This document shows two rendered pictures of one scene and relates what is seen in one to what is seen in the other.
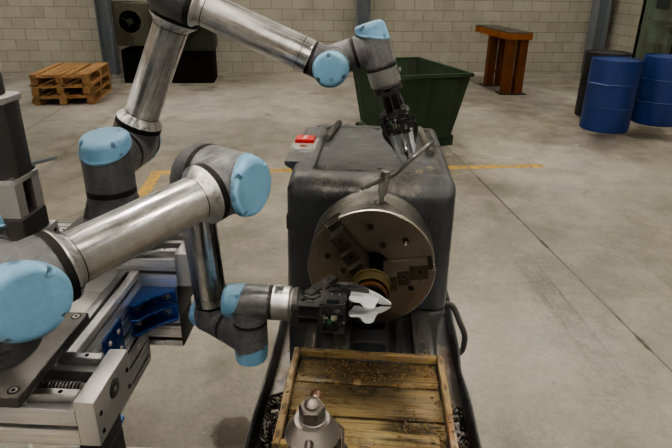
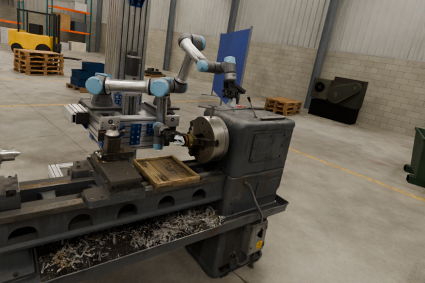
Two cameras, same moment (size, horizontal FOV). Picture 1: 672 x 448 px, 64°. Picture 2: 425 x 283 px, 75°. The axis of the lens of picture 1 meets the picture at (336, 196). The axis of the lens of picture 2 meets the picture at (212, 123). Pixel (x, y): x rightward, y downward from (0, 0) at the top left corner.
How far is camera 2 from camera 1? 1.44 m
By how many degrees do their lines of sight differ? 45
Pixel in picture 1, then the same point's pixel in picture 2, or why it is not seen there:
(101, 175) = not seen: hidden behind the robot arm
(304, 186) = (207, 111)
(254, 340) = (155, 139)
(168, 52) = (186, 59)
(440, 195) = (238, 127)
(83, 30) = (303, 88)
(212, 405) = not seen: hidden behind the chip
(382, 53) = (227, 67)
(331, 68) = (199, 65)
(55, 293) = (98, 86)
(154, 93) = (182, 71)
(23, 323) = (91, 88)
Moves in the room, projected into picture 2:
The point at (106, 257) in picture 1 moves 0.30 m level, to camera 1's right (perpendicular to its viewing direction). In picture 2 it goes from (114, 86) to (134, 96)
